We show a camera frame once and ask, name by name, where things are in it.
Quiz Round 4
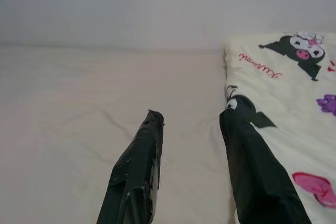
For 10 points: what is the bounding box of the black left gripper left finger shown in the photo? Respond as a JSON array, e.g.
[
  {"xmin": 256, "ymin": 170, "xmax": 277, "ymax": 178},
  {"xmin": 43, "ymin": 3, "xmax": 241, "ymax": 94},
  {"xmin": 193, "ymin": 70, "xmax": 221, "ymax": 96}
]
[{"xmin": 96, "ymin": 110, "xmax": 166, "ymax": 224}]

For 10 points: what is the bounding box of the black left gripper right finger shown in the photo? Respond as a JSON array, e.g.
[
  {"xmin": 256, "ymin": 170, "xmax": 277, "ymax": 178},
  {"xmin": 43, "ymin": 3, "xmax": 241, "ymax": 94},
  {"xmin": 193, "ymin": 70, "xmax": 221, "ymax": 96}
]
[{"xmin": 219, "ymin": 108, "xmax": 313, "ymax": 224}]

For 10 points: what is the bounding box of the mattress with cream sheet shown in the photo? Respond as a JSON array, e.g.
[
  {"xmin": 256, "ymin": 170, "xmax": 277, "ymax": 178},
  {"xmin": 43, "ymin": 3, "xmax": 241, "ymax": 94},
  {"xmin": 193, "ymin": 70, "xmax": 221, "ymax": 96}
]
[{"xmin": 0, "ymin": 44, "xmax": 336, "ymax": 224}]

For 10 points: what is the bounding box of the cream cartoon print blanket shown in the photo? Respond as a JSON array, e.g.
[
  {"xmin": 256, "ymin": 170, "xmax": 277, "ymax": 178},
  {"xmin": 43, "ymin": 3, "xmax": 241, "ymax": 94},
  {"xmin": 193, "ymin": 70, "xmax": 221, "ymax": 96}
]
[{"xmin": 222, "ymin": 31, "xmax": 336, "ymax": 219}]

